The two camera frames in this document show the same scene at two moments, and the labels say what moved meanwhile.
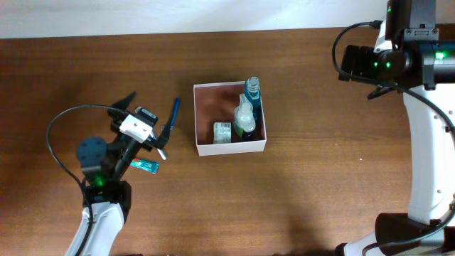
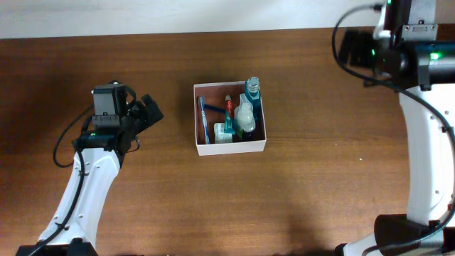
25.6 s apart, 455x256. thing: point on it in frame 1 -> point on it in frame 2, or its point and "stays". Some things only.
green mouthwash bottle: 252,89 stays
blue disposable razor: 174,114 -> 215,108
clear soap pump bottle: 244,116 stays
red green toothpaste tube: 150,166 -> 229,118
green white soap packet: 222,132 stays
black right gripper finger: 348,59 -> 348,45
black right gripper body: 379,65 stays
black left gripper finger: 124,102 -> 152,106
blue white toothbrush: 160,152 -> 205,120
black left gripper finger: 164,136 -> 153,115
